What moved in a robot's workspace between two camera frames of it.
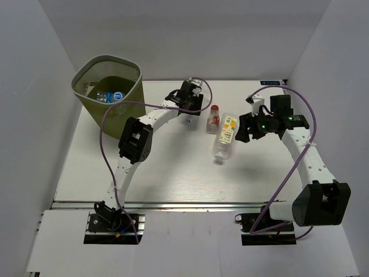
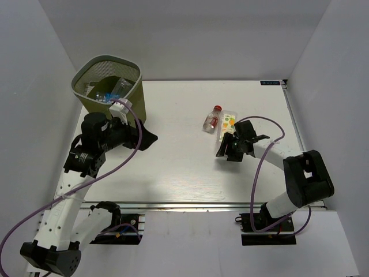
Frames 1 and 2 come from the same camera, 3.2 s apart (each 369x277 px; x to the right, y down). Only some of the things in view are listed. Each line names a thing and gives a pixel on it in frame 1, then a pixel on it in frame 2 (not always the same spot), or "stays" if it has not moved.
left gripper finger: x=194 y=104 -> x=147 y=138
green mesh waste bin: x=104 y=80 stays
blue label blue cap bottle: x=106 y=96 stays
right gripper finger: x=245 y=122 -> x=227 y=138
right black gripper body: x=262 y=125 -> x=237 y=152
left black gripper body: x=189 y=98 -> x=120 y=134
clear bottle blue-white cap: x=188 y=119 -> x=122 y=87
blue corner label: x=270 y=82 stays
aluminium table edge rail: x=89 y=205 stays
